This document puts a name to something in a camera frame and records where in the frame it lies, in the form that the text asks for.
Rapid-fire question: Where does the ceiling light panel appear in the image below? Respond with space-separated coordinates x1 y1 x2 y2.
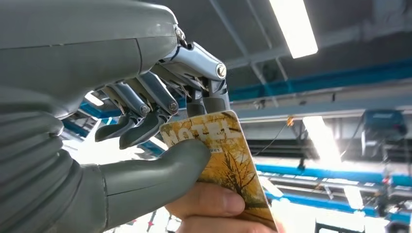
269 0 319 59
302 116 343 165

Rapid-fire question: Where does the blue overhead hoist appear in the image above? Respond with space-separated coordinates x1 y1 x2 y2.
363 109 408 136

